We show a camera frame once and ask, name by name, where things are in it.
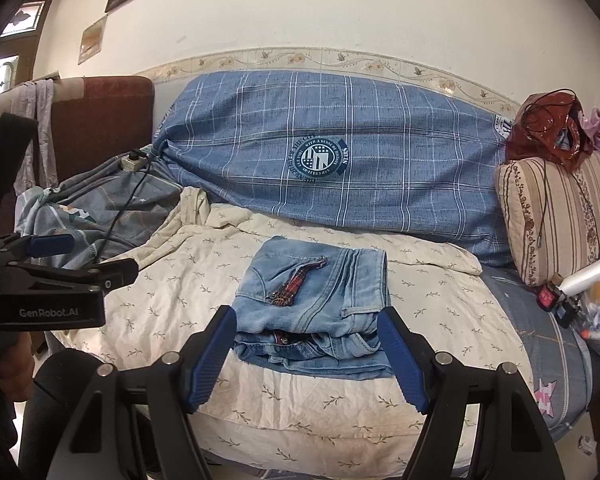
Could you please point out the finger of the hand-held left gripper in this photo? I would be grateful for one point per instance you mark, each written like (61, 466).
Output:
(80, 275)
(50, 245)

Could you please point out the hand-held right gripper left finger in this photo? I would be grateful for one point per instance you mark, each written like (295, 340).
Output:
(212, 360)

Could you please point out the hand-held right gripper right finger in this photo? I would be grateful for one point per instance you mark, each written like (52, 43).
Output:
(400, 355)

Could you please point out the blue denim pants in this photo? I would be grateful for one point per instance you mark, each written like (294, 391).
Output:
(330, 290)

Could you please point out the person's left hand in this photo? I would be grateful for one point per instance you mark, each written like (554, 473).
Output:
(17, 370)

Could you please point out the grey star-print quilt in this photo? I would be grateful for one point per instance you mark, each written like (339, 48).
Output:
(145, 220)

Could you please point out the cream leaf-print blanket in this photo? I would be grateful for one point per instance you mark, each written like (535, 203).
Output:
(330, 410)

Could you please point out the white power strip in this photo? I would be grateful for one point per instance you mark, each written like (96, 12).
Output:
(131, 161)

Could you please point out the brown headboard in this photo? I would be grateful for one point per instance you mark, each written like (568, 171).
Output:
(100, 120)

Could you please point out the pale purple hanging cloth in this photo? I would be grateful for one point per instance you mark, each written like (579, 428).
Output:
(42, 110)

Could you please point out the grey-blue bedsheet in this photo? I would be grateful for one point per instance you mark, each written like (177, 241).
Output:
(545, 350)

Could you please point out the white tube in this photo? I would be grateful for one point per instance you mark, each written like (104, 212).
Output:
(587, 275)

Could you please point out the striped floral pillow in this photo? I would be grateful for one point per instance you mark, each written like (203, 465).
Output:
(555, 220)

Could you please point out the blue plaid bolster pillow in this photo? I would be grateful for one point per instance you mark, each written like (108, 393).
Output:
(260, 160)

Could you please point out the small white packet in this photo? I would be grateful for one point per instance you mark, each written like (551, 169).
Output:
(587, 446)

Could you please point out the wooden door with glass panes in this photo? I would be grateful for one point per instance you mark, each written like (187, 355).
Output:
(25, 15)

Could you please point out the red plastic bag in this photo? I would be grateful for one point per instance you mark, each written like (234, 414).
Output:
(535, 130)

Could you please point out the small framed wall picture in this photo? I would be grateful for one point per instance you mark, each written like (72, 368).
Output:
(92, 40)

